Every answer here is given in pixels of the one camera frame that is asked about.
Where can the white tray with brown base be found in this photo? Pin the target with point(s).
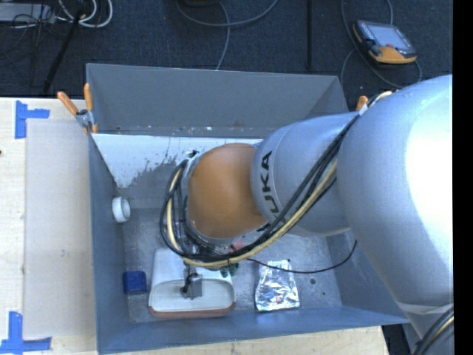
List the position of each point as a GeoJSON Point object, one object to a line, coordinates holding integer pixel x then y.
{"type": "Point", "coordinates": [214, 294]}

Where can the blue block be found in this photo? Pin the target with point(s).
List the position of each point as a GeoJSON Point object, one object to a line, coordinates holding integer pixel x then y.
{"type": "Point", "coordinates": [134, 283]}

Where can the silver foil packet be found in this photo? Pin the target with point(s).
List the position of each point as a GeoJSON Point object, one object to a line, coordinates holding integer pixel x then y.
{"type": "Point", "coordinates": [276, 288]}

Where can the white round cup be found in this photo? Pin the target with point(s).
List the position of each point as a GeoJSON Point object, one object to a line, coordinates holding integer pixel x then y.
{"type": "Point", "coordinates": [120, 209]}

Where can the pale flat board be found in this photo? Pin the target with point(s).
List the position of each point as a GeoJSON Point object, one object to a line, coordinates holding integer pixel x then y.
{"type": "Point", "coordinates": [55, 216]}

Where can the grey metal bin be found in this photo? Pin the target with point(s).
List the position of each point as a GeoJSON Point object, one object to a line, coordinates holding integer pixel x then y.
{"type": "Point", "coordinates": [207, 98]}

